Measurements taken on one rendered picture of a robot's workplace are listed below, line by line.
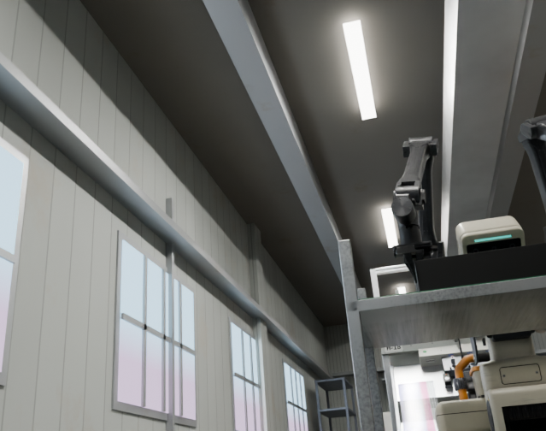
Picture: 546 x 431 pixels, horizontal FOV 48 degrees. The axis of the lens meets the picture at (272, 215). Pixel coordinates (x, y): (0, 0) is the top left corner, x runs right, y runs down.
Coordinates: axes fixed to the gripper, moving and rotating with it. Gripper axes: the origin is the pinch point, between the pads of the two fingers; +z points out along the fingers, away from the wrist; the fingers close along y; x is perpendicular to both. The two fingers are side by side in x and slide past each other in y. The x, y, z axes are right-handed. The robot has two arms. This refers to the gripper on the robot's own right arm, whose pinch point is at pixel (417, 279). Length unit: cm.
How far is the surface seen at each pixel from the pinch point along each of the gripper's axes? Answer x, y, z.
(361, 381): -20.3, -16.3, 28.1
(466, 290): -20.7, 9.4, 10.5
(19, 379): 89, -175, -6
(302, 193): 393, -84, -230
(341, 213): 512, -56, -258
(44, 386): 109, -175, -5
